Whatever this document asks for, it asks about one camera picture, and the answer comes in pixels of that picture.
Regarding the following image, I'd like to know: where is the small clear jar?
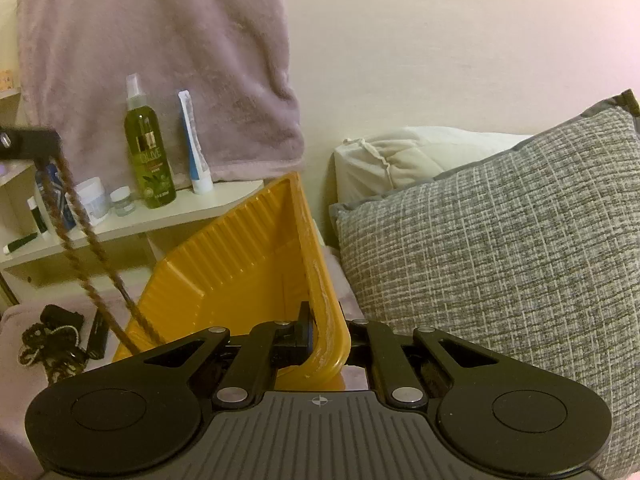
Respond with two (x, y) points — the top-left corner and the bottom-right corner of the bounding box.
(110, 186), (136, 217)

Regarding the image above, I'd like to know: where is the white blue toothpaste tube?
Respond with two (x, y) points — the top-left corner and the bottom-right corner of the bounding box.
(177, 90), (215, 195)

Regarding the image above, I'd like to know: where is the white cream jar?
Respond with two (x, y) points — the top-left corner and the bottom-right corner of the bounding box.
(75, 178), (111, 226)

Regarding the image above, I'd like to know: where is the lilac fleece towel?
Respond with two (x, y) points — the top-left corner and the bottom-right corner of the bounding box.
(17, 0), (307, 192)

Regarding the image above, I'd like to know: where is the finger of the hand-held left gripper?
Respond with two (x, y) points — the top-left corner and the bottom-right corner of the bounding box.
(0, 129), (62, 163)

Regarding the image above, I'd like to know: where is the black rectangular box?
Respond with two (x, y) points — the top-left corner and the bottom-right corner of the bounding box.
(86, 309), (110, 361)

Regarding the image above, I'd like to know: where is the black pouch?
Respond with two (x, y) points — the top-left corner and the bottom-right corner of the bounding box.
(40, 304), (85, 334)

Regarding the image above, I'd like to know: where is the grey woven pillow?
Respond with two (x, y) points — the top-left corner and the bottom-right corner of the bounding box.
(328, 89), (640, 480)

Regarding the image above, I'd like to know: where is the cream white pillow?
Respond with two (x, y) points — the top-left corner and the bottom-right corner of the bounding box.
(333, 126), (532, 207)

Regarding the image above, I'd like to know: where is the dark bead necklace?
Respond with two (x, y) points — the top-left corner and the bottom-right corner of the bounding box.
(18, 325), (91, 386)

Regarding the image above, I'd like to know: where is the white shelf unit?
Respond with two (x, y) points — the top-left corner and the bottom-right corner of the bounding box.
(0, 85), (267, 289)

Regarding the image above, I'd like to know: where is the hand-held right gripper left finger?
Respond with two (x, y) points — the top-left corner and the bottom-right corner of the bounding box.
(142, 302), (315, 409)

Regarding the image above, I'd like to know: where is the brown braided cord necklace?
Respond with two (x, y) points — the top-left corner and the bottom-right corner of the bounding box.
(32, 152), (162, 357)

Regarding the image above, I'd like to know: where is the yellow plastic tray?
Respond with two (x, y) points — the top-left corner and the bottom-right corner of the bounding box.
(111, 171), (349, 391)

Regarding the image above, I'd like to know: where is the pearl bead necklace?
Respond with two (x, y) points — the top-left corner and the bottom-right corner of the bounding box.
(47, 325), (82, 348)

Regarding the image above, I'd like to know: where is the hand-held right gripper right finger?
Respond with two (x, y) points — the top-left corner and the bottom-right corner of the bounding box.
(346, 319), (502, 407)

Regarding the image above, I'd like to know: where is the green spray bottle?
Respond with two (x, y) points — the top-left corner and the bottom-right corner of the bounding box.
(124, 74), (177, 209)

